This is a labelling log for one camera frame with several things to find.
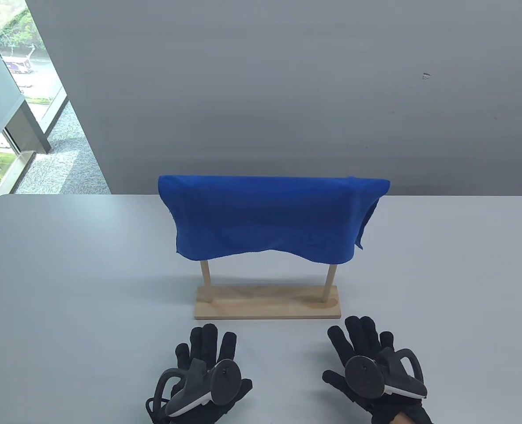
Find white desktop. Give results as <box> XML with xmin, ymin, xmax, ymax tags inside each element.
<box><xmin>0</xmin><ymin>194</ymin><xmax>522</xmax><ymax>424</ymax></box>

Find dark window frame post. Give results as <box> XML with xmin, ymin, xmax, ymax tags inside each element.
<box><xmin>4</xmin><ymin>100</ymin><xmax>52</xmax><ymax>155</ymax></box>

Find black right hand controller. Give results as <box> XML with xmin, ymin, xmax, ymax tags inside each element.
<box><xmin>345</xmin><ymin>348</ymin><xmax>428</xmax><ymax>399</ymax></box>

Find black glove cable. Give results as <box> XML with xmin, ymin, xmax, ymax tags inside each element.
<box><xmin>145</xmin><ymin>397</ymin><xmax>164</xmax><ymax>424</ymax></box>

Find person's left hand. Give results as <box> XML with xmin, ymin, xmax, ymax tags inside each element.
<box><xmin>145</xmin><ymin>323</ymin><xmax>253</xmax><ymax>424</ymax></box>

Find black left hand controller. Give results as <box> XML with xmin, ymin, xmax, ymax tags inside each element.
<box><xmin>155</xmin><ymin>359</ymin><xmax>243</xmax><ymax>417</ymax></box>

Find person's right hand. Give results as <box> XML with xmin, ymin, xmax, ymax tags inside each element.
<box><xmin>323</xmin><ymin>315</ymin><xmax>433</xmax><ymax>424</ymax></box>

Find wooden desktop rack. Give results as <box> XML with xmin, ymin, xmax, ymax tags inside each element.
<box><xmin>194</xmin><ymin>259</ymin><xmax>341</xmax><ymax>320</ymax></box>

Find black hand controller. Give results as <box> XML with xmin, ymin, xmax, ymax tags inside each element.
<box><xmin>345</xmin><ymin>348</ymin><xmax>428</xmax><ymax>399</ymax></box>
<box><xmin>155</xmin><ymin>359</ymin><xmax>243</xmax><ymax>417</ymax></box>

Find blue square towel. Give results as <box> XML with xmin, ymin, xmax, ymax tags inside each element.
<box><xmin>158</xmin><ymin>175</ymin><xmax>391</xmax><ymax>265</ymax></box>

